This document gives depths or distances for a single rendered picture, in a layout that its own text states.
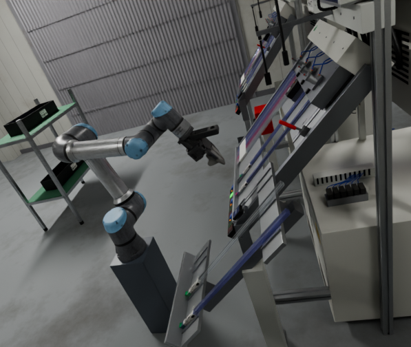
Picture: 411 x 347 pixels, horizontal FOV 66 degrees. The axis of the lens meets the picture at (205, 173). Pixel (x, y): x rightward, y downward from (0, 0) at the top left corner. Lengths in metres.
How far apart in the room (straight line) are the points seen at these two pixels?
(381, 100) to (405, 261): 0.72
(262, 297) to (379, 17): 0.82
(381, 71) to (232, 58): 3.86
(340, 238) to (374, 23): 0.76
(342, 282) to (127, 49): 4.33
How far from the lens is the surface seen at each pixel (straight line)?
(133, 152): 1.19
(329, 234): 1.32
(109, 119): 5.56
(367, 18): 0.97
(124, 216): 1.52
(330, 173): 1.55
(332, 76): 1.06
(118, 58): 5.16
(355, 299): 1.63
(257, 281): 0.97
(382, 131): 1.08
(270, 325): 1.13
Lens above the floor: 1.51
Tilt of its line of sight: 28 degrees down
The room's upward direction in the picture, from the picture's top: 19 degrees counter-clockwise
